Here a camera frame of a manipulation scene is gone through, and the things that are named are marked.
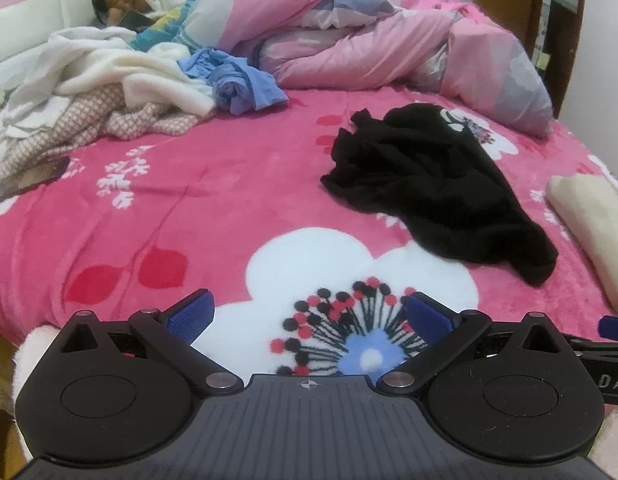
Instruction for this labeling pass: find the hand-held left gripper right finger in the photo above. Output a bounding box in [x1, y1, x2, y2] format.
[376, 288, 565, 395]

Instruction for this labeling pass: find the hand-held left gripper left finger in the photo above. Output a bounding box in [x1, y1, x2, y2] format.
[56, 288, 242, 393]

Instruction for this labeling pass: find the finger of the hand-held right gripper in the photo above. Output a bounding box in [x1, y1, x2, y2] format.
[562, 315, 618, 361]

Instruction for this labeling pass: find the black printed t-shirt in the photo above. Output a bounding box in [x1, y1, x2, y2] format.
[320, 103, 559, 288]

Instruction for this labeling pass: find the beige folded garment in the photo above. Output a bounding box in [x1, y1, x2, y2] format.
[546, 174, 618, 317]

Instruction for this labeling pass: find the pink floral bed blanket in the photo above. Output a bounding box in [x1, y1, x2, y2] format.
[0, 0, 618, 396]

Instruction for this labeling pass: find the pink white checked garment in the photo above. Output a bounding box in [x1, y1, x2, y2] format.
[0, 82, 200, 186]

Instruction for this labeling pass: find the blue shirt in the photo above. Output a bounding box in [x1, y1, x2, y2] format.
[178, 47, 289, 115]

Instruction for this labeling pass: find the white fleece blanket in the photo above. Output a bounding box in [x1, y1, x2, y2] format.
[51, 27, 220, 116]

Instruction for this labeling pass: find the white thin cloth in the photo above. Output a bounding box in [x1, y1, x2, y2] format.
[0, 35, 64, 161]

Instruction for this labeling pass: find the pink patterned quilt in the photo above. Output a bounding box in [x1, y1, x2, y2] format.
[134, 0, 555, 138]

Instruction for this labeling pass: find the dark phone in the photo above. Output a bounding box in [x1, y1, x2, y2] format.
[120, 9, 154, 32]

